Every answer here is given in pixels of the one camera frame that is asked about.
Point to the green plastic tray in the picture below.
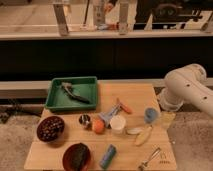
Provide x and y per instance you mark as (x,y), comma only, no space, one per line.
(57,100)

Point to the translucent yellow cup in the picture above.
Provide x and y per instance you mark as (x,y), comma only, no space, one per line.
(167,119)

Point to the white cup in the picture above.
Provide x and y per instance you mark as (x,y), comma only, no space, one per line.
(118,124)

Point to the orange fruit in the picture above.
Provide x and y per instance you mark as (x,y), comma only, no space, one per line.
(98,126)

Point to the white oval shell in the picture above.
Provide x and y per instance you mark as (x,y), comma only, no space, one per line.
(134,131)

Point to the small dark metallic ball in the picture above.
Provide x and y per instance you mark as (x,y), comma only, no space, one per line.
(85,121)

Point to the yellow banana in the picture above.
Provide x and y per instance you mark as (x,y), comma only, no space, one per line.
(143,136)

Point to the orange carrot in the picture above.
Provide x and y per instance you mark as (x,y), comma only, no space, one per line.
(124,107)

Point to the dark garlic press tool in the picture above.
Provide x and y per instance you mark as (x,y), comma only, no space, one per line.
(69,90)

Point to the wooden board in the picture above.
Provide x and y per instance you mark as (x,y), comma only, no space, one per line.
(137,96)

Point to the blue rectangular block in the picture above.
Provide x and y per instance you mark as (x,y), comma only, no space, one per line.
(107,157)

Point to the light blue scoop utensil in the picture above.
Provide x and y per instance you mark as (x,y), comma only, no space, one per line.
(107,116)

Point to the dark purple bowl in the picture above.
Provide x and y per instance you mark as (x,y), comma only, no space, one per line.
(50,129)

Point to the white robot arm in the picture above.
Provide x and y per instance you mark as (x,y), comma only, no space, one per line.
(186,84)

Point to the red bowl with dark contents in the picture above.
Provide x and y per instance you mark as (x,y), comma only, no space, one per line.
(76,158)

